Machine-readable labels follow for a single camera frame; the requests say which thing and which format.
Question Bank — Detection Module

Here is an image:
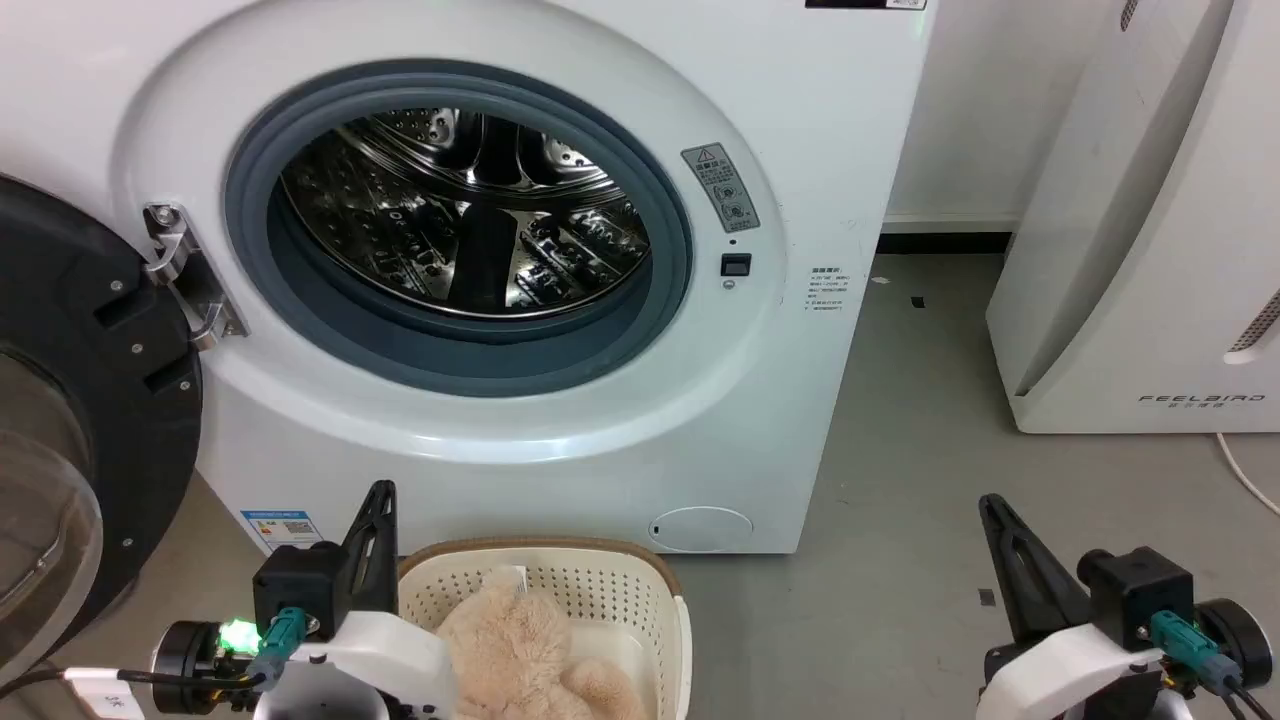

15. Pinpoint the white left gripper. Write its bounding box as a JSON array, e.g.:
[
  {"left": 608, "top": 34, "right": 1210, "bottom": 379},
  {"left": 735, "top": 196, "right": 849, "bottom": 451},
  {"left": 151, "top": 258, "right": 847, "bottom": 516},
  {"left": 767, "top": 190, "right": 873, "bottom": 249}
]
[{"left": 254, "top": 480, "right": 462, "bottom": 720}]

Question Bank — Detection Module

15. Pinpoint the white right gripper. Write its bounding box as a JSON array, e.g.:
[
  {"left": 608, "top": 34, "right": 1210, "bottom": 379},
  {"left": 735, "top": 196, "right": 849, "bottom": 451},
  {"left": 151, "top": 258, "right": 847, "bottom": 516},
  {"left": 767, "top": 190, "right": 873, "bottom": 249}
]
[{"left": 977, "top": 493, "right": 1167, "bottom": 720}]

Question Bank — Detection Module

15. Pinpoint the beige plush toy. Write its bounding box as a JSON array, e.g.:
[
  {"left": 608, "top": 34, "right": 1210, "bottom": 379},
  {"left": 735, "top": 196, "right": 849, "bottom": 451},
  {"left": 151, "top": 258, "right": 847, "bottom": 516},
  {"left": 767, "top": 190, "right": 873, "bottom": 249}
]
[{"left": 435, "top": 567, "right": 652, "bottom": 720}]

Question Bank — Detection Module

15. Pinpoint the metal washing machine door hinge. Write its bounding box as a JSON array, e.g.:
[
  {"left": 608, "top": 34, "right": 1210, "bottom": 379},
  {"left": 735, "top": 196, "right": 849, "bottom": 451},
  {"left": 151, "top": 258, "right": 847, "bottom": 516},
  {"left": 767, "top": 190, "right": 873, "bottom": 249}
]
[{"left": 143, "top": 202, "right": 249, "bottom": 352}]

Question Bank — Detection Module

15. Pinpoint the stainless steel washing machine drum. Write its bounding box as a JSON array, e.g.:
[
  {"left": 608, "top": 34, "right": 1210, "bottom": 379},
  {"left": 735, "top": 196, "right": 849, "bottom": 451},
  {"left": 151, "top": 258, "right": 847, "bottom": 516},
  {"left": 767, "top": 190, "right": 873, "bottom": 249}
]
[{"left": 279, "top": 107, "right": 652, "bottom": 322}]

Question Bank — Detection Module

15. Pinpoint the black round washer door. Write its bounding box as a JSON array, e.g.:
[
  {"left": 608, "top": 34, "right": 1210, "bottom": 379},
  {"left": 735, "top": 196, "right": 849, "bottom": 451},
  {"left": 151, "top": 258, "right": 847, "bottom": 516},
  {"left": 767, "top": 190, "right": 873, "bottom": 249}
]
[{"left": 0, "top": 174, "right": 205, "bottom": 691}]

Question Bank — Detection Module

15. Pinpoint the blue energy label sticker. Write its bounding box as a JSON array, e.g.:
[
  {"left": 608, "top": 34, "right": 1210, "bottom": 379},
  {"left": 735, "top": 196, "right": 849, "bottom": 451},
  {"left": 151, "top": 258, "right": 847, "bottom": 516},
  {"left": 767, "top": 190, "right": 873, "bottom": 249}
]
[{"left": 239, "top": 509, "right": 324, "bottom": 557}]

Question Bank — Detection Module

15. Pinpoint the cream perforated laundry basket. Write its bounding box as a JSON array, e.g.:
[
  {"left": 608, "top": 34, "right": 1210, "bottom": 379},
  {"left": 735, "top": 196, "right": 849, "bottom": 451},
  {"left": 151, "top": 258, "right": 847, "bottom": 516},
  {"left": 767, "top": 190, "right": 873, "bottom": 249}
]
[{"left": 396, "top": 537, "right": 694, "bottom": 720}]

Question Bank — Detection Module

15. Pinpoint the white air purifier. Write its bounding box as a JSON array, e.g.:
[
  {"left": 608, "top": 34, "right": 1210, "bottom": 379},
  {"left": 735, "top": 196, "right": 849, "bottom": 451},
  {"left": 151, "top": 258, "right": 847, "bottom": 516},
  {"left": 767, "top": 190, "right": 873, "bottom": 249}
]
[{"left": 985, "top": 0, "right": 1280, "bottom": 436}]

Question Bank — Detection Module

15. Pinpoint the oval filter cover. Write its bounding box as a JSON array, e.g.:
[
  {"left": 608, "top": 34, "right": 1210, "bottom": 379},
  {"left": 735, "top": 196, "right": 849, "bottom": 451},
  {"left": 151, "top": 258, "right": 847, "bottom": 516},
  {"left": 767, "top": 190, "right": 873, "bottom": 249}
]
[{"left": 647, "top": 505, "right": 755, "bottom": 554}]

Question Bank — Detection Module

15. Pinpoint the grey rubber door gasket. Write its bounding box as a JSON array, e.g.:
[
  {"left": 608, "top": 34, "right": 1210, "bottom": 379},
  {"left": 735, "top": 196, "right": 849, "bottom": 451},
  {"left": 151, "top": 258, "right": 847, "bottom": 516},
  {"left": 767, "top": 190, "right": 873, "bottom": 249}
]
[{"left": 223, "top": 59, "right": 695, "bottom": 399}]

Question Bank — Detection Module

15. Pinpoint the black baseboard strip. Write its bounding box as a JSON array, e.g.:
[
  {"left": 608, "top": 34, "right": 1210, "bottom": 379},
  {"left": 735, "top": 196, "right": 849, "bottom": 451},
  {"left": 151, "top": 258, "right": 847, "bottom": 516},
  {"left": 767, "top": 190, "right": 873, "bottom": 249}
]
[{"left": 876, "top": 231, "right": 1014, "bottom": 256}]

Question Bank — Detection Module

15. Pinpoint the small text sticker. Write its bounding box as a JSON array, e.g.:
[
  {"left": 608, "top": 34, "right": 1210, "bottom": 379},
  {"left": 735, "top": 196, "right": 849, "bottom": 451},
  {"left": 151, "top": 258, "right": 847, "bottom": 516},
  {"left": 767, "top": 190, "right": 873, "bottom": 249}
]
[{"left": 805, "top": 264, "right": 854, "bottom": 314}]

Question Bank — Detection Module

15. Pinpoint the grey warning sticker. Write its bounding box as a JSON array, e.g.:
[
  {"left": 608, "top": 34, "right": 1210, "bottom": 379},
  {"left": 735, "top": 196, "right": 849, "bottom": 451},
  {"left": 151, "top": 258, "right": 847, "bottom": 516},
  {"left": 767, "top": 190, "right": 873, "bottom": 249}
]
[{"left": 681, "top": 142, "right": 762, "bottom": 235}]

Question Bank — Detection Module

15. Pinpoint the white front-load washing machine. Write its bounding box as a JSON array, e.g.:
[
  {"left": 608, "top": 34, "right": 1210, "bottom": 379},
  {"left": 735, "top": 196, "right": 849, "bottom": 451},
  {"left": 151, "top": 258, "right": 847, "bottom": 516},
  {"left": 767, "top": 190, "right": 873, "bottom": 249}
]
[{"left": 0, "top": 0, "right": 941, "bottom": 557}]

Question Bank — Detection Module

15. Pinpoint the teal left camera cable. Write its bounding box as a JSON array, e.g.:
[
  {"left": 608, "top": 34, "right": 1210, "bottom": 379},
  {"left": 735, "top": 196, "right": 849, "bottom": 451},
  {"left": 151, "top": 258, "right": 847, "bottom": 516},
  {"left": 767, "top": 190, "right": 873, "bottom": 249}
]
[{"left": 244, "top": 606, "right": 307, "bottom": 692}]

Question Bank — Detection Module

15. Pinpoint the teal camera cable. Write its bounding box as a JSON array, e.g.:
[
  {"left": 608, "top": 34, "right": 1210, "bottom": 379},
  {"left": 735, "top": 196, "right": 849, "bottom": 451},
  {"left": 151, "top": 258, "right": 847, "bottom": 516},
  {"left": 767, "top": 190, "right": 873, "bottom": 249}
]
[
  {"left": 1149, "top": 611, "right": 1280, "bottom": 720},
  {"left": 244, "top": 606, "right": 307, "bottom": 692}
]

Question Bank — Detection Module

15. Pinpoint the teal right camera cable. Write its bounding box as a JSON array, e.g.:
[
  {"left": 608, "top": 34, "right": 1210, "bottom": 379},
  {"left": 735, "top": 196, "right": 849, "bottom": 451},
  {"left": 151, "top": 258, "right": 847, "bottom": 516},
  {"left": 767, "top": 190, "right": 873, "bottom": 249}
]
[{"left": 1149, "top": 611, "right": 1280, "bottom": 720}]

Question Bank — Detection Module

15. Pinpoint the white floor cable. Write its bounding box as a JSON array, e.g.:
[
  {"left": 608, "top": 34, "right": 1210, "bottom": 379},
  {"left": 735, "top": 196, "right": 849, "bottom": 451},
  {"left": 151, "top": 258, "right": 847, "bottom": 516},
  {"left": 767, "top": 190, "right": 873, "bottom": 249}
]
[{"left": 1215, "top": 431, "right": 1280, "bottom": 518}]

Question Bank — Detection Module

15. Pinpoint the left arm cable white plug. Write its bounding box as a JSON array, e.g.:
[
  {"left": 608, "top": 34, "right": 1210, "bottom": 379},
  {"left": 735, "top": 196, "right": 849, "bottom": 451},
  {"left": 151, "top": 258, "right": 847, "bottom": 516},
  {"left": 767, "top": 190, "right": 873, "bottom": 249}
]
[{"left": 0, "top": 664, "right": 271, "bottom": 720}]

